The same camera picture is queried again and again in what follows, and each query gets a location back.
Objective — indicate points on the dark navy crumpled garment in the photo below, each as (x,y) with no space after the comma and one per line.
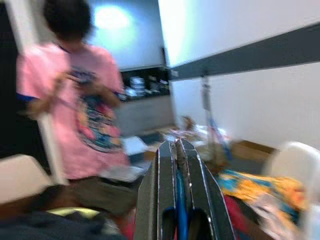
(50,227)

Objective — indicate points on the white door frame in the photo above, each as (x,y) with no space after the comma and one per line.
(50,140)

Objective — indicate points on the person in pink shirt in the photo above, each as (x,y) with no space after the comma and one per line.
(82,112)

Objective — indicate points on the dark shelf cabinet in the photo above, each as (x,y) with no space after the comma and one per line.
(145,112)

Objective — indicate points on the orange and blue patterned cloth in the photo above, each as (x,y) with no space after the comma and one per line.
(262,190)

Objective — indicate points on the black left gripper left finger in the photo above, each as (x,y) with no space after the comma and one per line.
(152,200)

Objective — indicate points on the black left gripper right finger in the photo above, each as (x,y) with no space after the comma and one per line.
(207,205)

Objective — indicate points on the blue plastic hanger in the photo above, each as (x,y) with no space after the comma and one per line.
(181,200)

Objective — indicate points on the thin metal stand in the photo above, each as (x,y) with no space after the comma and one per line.
(206,95)

